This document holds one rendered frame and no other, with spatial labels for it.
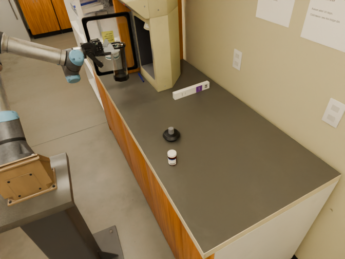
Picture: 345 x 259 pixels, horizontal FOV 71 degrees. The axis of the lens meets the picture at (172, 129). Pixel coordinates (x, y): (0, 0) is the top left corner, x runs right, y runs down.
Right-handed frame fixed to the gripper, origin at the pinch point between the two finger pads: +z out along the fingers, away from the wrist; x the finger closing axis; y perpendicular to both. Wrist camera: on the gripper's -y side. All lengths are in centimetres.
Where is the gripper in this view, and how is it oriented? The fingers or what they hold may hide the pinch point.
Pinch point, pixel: (116, 48)
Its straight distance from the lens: 160.8
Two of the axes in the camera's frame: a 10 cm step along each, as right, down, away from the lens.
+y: -0.5, -7.7, -6.4
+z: 8.9, -3.3, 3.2
